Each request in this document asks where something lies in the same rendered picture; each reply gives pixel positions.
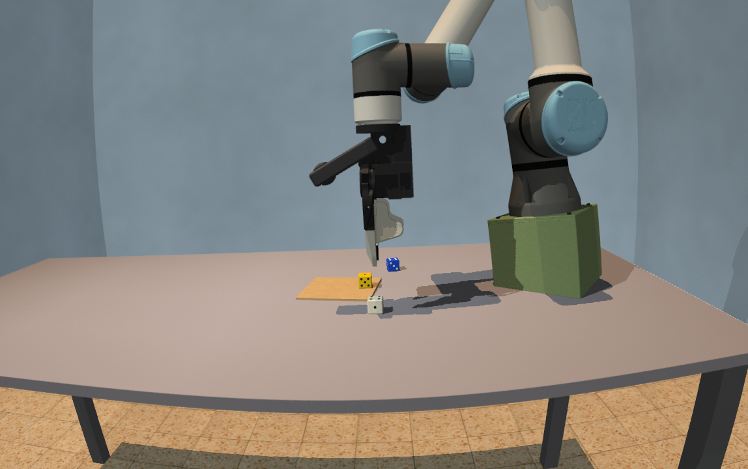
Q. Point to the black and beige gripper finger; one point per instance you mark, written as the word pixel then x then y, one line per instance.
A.
pixel 390 214
pixel 385 228

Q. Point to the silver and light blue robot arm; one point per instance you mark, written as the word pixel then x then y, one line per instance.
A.
pixel 565 116

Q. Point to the tan mat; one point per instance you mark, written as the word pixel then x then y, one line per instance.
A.
pixel 338 289

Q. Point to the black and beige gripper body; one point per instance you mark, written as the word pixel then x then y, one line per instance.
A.
pixel 393 157

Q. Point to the grey die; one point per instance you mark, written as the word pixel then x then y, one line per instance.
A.
pixel 375 305

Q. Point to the blue die with white pips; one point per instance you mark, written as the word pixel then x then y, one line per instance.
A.
pixel 392 264

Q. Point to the yellow die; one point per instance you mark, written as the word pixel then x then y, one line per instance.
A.
pixel 364 280

